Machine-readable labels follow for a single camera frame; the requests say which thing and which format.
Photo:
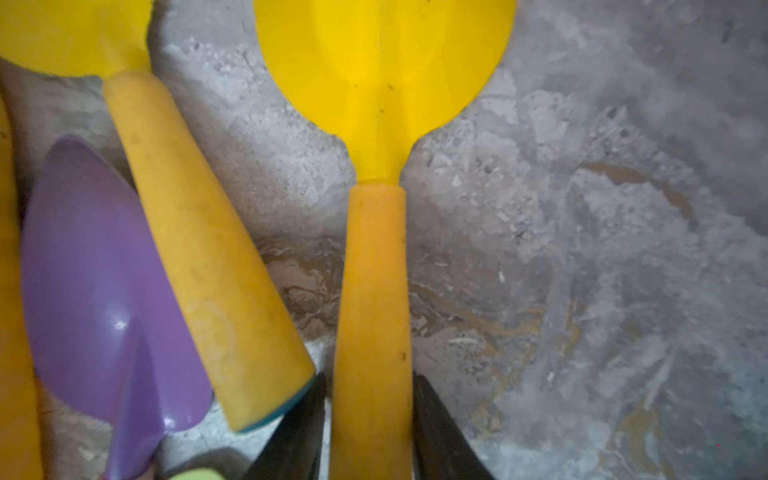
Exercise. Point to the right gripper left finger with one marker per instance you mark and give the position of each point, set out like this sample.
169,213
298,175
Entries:
294,450

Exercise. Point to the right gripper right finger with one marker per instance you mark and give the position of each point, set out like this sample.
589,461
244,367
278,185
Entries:
441,449

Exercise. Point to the yellow scoop shovel yellow handle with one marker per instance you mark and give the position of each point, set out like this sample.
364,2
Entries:
252,351

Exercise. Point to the purple shovel pink handle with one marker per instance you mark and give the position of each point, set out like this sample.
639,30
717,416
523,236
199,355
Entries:
105,330

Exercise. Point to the yellow square shovel yellow handle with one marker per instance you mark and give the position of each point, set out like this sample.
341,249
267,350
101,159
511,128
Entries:
379,75

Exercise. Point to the yellow plastic storage box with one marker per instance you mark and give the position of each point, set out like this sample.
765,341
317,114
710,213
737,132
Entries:
20,433

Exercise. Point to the light green shovel wooden handle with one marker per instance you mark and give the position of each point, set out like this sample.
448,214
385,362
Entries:
198,474

